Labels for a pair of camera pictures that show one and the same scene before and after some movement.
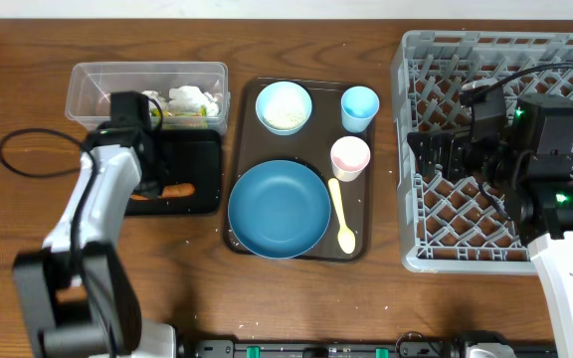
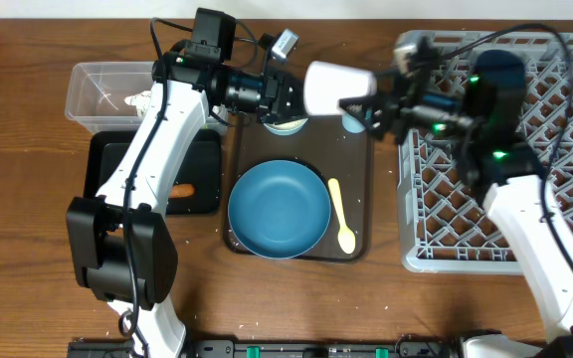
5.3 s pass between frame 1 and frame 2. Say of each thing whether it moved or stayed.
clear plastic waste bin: stayed
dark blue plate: stayed
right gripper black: moved
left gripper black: moved
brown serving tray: stayed
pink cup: moved
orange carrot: stayed
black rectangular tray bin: stayed
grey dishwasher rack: stayed
